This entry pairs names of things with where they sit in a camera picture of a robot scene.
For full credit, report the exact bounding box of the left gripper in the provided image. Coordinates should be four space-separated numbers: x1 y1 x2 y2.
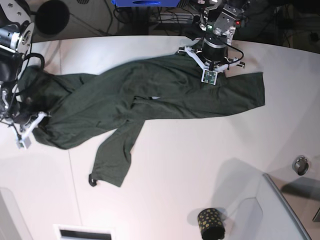
177 38 245 73

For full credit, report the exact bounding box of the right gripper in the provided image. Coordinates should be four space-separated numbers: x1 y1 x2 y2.
4 111 51 143

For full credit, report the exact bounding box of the dark green t-shirt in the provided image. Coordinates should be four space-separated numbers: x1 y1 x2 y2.
18 52 265 187

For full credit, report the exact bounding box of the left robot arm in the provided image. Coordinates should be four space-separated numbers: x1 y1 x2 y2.
183 0 250 73

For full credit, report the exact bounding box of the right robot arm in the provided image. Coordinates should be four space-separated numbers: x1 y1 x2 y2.
0 0 48 149

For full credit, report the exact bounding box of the blue plastic box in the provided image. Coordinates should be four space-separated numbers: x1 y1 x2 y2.
111 0 180 8

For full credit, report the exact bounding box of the white rectangular table slot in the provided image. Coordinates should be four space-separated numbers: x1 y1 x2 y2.
53 224 117 240

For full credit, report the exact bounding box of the black round stool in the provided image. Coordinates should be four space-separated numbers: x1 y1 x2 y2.
34 0 70 36

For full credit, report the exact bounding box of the round metal table grommet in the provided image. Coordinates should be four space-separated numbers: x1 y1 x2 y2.
292 155 310 176

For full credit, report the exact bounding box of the black cup with gold dots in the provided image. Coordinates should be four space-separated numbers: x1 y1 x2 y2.
197 208 226 240

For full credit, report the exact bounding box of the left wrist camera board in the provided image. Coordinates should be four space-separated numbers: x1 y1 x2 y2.
201 69 218 85

